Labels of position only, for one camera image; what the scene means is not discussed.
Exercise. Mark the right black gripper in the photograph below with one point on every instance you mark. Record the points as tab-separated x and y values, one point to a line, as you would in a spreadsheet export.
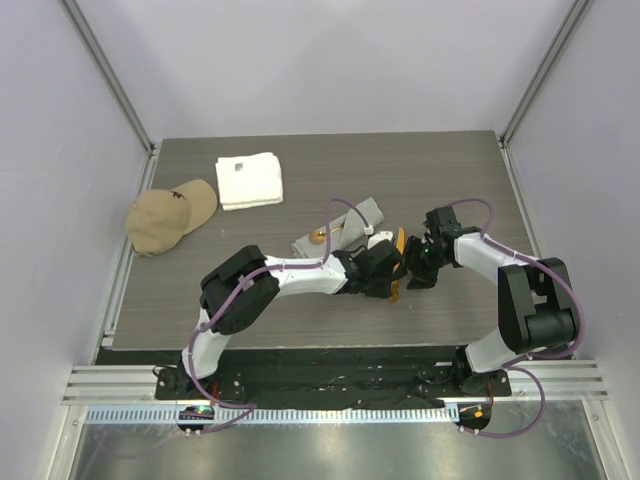
422	278

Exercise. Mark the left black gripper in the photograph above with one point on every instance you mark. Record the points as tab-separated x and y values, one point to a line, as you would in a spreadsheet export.
381	291

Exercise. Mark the yellow wooden knife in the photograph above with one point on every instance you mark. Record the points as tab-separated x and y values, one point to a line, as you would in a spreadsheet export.
400	243

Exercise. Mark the grey cloth napkin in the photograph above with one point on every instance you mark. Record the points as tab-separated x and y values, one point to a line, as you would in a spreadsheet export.
357	223

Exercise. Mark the green handled wooden spoon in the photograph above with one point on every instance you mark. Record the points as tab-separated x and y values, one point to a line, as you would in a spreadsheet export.
318	237

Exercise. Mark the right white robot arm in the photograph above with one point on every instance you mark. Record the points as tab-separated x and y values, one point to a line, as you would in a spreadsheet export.
537	309

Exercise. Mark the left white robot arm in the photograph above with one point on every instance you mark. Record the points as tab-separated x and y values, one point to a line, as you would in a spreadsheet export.
234	295

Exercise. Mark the white folded towel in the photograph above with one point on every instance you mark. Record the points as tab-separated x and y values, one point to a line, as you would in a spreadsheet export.
249	181

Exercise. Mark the tan baseball cap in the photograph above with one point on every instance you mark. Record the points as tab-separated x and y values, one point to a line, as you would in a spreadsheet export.
158	219

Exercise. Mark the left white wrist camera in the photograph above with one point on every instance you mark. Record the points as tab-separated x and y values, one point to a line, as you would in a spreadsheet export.
379	236

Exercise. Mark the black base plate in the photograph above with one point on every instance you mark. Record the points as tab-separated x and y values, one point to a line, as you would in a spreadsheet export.
369	378

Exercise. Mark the perforated cable duct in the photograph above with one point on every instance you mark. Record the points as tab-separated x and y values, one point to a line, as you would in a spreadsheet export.
197	415

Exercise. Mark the right aluminium frame post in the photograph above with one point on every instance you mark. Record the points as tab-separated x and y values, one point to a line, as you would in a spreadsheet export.
568	27

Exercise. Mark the aluminium frame post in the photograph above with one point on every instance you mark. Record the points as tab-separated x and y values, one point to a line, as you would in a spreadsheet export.
568	27
99	58

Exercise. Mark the left aluminium frame post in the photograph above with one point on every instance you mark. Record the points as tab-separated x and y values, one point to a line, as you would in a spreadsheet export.
99	58

